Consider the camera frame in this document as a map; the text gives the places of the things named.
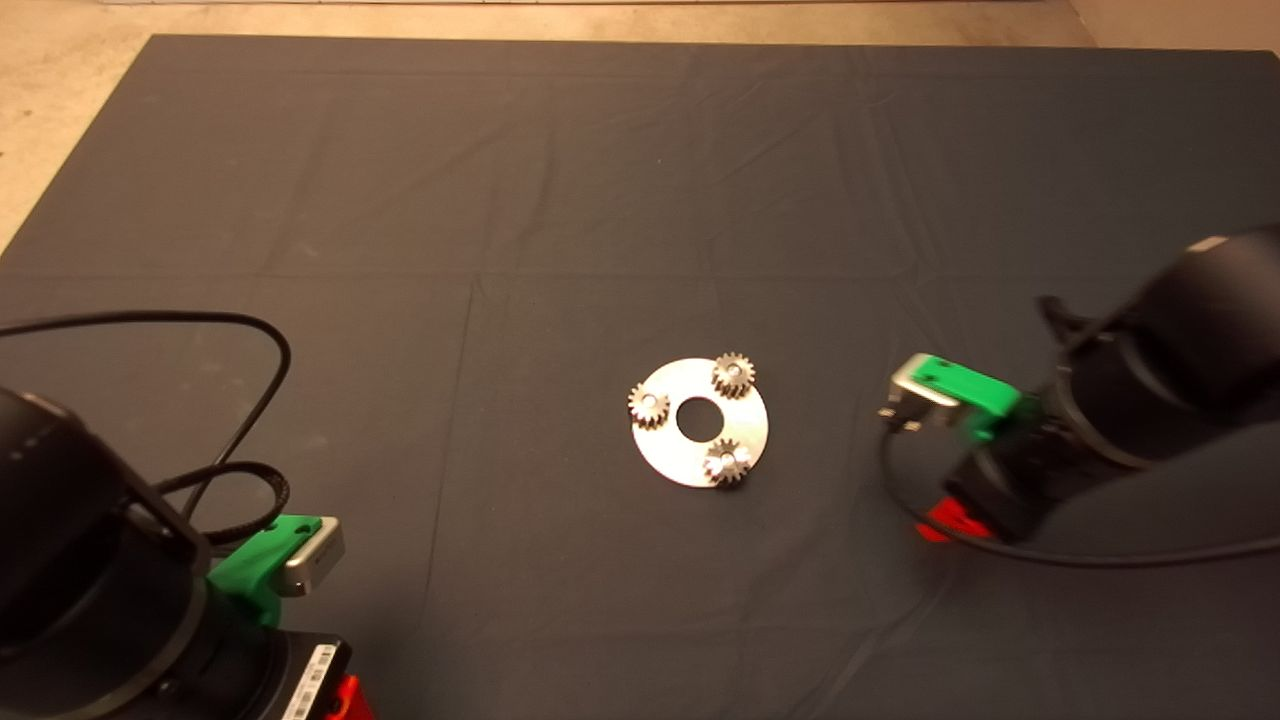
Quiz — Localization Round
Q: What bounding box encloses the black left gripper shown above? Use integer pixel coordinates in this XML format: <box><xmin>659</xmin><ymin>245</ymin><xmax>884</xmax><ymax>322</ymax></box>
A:
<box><xmin>250</xmin><ymin>632</ymin><xmax>373</xmax><ymax>720</ymax></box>

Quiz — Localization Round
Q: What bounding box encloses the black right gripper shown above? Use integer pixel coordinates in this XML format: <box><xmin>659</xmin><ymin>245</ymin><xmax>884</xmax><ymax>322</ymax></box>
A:
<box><xmin>917</xmin><ymin>445</ymin><xmax>1061</xmax><ymax>546</ymax></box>

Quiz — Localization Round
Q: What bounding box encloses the steel planetary gear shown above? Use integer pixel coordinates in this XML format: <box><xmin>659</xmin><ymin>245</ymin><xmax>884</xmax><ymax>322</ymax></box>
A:
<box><xmin>627</xmin><ymin>385</ymin><xmax>670</xmax><ymax>432</ymax></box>
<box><xmin>703</xmin><ymin>437</ymin><xmax>753</xmax><ymax>488</ymax></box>
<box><xmin>711</xmin><ymin>351</ymin><xmax>757</xmax><ymax>399</ymax></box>

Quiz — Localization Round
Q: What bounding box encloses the round metal carrier plate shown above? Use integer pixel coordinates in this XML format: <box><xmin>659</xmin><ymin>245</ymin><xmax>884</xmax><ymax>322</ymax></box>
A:
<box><xmin>630</xmin><ymin>357</ymin><xmax>770</xmax><ymax>489</ymax></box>

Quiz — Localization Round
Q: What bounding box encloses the dark grey table cloth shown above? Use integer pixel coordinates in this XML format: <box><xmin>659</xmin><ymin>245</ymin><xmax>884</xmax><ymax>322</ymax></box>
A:
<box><xmin>0</xmin><ymin>35</ymin><xmax>1280</xmax><ymax>720</ymax></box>

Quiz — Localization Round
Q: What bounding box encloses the green right camera mount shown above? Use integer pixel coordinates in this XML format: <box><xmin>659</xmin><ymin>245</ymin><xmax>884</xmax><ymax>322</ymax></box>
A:
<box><xmin>915</xmin><ymin>355</ymin><xmax>1023</xmax><ymax>444</ymax></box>

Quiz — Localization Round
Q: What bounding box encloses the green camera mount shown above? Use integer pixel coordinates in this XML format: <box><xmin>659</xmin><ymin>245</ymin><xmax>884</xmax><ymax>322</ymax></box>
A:
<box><xmin>207</xmin><ymin>515</ymin><xmax>323</xmax><ymax>628</ymax></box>
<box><xmin>915</xmin><ymin>355</ymin><xmax>1023</xmax><ymax>444</ymax></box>

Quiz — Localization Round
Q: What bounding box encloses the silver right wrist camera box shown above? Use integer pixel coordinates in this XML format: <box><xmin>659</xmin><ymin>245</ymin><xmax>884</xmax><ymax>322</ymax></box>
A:
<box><xmin>888</xmin><ymin>355</ymin><xmax>961</xmax><ymax>431</ymax></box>

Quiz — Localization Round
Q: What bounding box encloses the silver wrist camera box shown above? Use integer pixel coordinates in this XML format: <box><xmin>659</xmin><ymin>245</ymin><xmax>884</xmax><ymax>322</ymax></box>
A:
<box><xmin>888</xmin><ymin>355</ymin><xmax>961</xmax><ymax>431</ymax></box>
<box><xmin>282</xmin><ymin>517</ymin><xmax>346</xmax><ymax>599</ymax></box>

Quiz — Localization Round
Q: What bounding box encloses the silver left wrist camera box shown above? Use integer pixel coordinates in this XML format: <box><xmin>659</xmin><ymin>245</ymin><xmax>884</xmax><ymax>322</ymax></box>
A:
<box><xmin>282</xmin><ymin>517</ymin><xmax>346</xmax><ymax>599</ymax></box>

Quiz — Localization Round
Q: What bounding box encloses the green left camera mount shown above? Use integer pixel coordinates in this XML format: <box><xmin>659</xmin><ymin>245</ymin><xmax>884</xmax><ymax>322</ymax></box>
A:
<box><xmin>207</xmin><ymin>515</ymin><xmax>323</xmax><ymax>628</ymax></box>

